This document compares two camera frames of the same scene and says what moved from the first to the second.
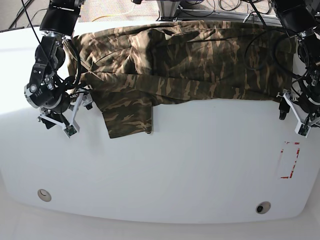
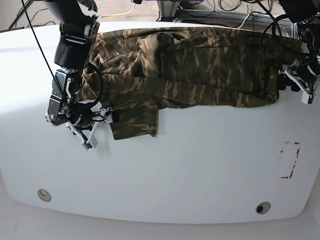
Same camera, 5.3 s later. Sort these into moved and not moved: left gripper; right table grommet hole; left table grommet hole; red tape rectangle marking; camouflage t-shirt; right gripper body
Moved: right gripper body; left gripper
Not moved: right table grommet hole; camouflage t-shirt; left table grommet hole; red tape rectangle marking
